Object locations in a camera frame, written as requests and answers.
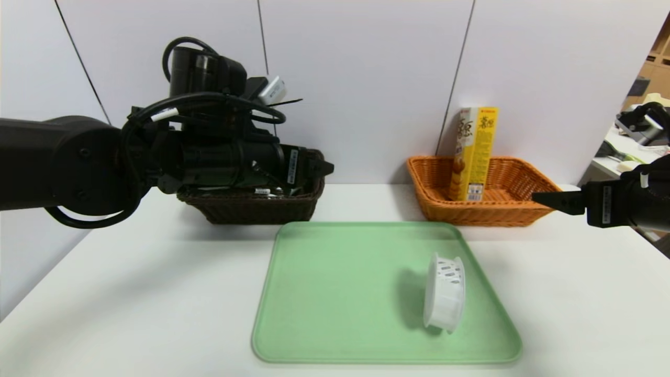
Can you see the light green plastic tray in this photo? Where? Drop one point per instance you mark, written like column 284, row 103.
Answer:
column 356, row 303

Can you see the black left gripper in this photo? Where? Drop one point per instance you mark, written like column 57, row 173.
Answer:
column 294, row 166

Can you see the brown wooden shelf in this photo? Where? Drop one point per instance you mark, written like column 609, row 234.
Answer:
column 654, row 68

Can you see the dark brown wicker basket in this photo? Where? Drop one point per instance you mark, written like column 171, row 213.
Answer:
column 261, row 209

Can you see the cream coloured box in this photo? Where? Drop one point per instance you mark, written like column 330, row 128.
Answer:
column 658, row 100

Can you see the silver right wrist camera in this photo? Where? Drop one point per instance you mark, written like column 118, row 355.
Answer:
column 646, row 125

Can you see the white round plastic container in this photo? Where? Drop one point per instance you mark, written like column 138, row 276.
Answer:
column 445, row 296

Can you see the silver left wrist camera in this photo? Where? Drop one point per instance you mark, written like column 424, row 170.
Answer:
column 273, row 90

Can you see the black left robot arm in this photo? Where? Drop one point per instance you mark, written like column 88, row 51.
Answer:
column 68, row 162

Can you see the orange wicker basket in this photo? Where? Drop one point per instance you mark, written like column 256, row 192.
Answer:
column 523, row 207

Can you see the yellow snack box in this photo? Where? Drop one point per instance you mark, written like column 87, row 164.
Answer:
column 473, row 157

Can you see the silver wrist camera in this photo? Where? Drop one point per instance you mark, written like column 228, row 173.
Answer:
column 646, row 125
column 273, row 90

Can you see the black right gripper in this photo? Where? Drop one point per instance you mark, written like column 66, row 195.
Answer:
column 602, row 204

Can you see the grey side table base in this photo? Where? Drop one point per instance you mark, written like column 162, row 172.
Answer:
column 649, row 236

